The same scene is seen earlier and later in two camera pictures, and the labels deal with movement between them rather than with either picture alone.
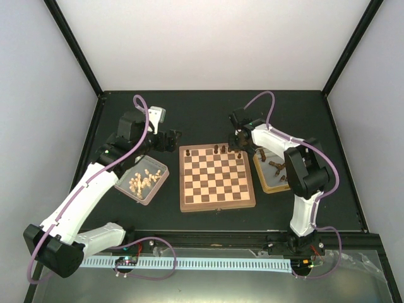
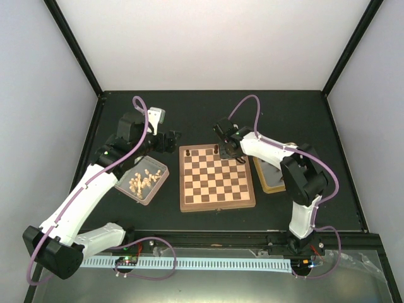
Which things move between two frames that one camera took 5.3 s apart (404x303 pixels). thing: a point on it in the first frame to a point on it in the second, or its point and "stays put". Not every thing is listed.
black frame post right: x=351 y=46 stays put
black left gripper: x=172 y=141 stays put
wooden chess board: x=214 y=177 stays put
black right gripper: x=234 y=147 to x=223 y=154
